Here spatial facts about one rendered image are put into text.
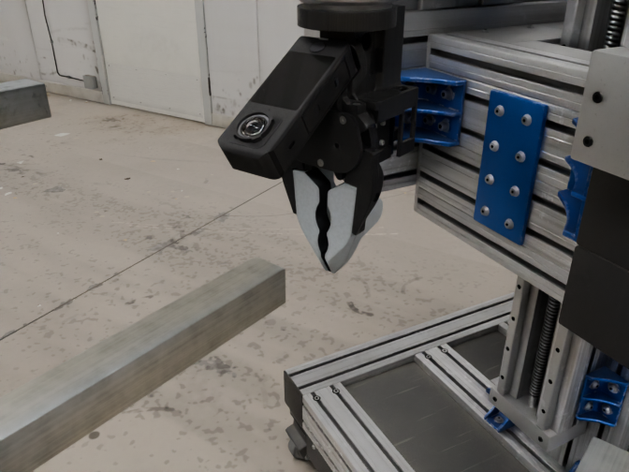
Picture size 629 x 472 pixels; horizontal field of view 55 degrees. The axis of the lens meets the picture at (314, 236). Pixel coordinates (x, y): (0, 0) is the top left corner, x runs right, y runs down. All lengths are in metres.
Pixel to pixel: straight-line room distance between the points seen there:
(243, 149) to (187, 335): 0.12
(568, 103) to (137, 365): 0.53
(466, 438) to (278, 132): 0.94
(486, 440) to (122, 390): 0.96
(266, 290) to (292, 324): 1.42
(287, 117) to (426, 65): 0.51
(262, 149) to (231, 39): 3.14
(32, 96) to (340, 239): 0.29
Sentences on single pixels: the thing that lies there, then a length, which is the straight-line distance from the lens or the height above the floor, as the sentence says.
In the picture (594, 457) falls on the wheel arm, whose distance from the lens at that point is 0.33.
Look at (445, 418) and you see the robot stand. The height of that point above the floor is 0.21.
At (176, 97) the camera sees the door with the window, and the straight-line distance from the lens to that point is 3.91.
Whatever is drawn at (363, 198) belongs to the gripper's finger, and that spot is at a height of 0.90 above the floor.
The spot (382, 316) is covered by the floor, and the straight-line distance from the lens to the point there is 1.89.
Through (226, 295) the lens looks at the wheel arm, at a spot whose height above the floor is 0.86.
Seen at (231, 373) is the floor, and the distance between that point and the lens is 1.68.
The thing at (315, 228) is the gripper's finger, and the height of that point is 0.86.
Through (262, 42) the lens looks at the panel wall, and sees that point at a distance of 3.38.
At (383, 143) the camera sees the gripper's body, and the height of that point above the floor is 0.93.
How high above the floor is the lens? 1.08
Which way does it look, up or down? 27 degrees down
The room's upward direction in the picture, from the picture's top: straight up
